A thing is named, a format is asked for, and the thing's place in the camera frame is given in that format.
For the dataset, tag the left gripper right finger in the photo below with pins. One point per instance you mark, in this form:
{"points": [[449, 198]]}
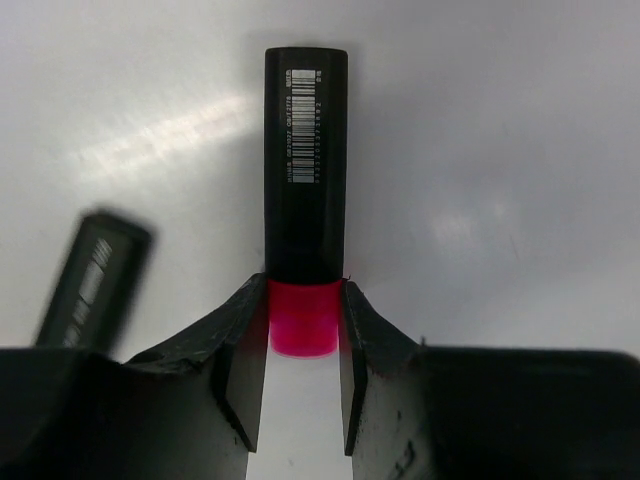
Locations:
{"points": [[416, 411]]}

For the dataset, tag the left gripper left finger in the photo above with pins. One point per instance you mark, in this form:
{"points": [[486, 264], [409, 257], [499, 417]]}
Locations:
{"points": [[187, 408]]}

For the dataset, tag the orange black highlighter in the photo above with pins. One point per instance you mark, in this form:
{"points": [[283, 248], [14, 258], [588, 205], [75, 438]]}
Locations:
{"points": [[97, 283]]}

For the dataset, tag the pink black highlighter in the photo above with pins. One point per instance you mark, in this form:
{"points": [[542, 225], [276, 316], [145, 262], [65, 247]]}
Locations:
{"points": [[305, 169]]}

